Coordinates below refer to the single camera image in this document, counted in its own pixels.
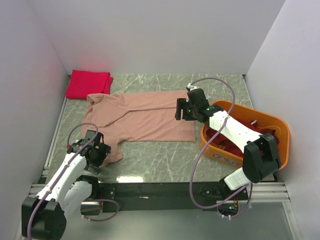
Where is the pink t shirt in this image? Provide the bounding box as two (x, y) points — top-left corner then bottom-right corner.
(81, 90), (196, 166)

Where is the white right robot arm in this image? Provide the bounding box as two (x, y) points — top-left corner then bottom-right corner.
(175, 87), (282, 200)

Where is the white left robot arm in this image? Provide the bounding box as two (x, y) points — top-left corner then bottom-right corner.
(21, 130), (111, 240)

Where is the dark red t shirt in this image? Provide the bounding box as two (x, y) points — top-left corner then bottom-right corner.
(211, 118), (280, 158)

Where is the orange plastic bin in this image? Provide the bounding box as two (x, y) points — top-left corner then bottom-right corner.
(203, 103), (290, 169)

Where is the black base beam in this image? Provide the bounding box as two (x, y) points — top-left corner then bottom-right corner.
(91, 181), (234, 211)

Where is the folded magenta t shirt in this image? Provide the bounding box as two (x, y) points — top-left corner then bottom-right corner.
(65, 69), (114, 100)

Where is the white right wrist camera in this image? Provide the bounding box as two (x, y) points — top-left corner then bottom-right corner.
(186, 83), (198, 92)

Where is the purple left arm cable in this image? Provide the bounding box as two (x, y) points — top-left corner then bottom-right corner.
(26, 122), (121, 240)

